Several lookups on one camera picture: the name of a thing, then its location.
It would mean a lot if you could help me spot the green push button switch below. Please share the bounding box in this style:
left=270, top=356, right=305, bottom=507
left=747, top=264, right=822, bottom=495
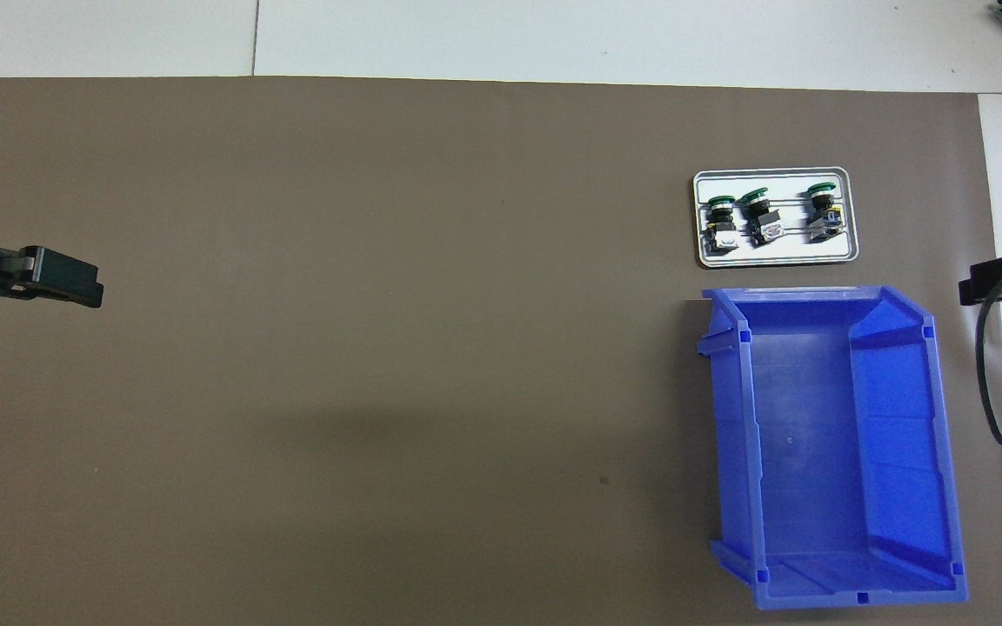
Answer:
left=743, top=187, right=785, bottom=247
left=703, top=195, right=741, bottom=255
left=805, top=182, right=844, bottom=243

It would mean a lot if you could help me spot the silver metal tray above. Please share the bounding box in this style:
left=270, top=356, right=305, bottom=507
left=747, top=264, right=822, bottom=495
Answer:
left=692, top=167, right=861, bottom=269

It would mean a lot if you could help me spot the blue plastic storage bin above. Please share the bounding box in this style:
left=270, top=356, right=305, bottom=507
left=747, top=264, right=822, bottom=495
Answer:
left=696, top=285, right=970, bottom=611

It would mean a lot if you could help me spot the brown table mat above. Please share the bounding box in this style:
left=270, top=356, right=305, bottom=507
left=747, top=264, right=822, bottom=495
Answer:
left=0, top=77, right=1002, bottom=626

